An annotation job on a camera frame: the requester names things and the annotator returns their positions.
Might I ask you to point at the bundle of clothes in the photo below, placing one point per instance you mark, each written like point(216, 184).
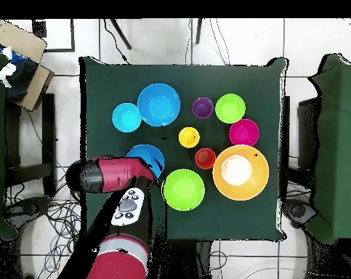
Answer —
point(21, 78)

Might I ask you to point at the dark grey pedestal foot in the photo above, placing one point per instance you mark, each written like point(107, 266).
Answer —
point(32, 205)
point(298, 210)

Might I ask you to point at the small green bowl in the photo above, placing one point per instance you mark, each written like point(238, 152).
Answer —
point(230, 108)

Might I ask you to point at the black stool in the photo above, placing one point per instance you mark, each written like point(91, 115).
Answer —
point(48, 130)

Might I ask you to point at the dark green tablecloth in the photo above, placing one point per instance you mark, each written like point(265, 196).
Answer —
point(221, 78)

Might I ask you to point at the small pink bowl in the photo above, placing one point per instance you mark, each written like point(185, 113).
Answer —
point(244, 132)

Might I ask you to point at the red cup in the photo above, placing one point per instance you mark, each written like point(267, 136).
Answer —
point(205, 158)

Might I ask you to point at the large orange bowl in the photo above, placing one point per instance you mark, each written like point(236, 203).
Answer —
point(250, 189)

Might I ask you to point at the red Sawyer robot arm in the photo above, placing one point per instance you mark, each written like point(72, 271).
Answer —
point(117, 174)

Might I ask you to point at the large green bowl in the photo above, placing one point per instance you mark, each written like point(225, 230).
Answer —
point(183, 189)

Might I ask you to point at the small light blue bowl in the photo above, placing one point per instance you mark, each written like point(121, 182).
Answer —
point(127, 117)

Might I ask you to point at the yellow cup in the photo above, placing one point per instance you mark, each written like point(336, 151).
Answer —
point(189, 137)

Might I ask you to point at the black tripod leg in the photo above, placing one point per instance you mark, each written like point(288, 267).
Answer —
point(199, 29)
point(121, 35)

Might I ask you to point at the purple cup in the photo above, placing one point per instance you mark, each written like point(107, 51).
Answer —
point(202, 107)

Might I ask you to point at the cardboard box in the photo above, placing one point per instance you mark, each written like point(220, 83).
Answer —
point(21, 40)

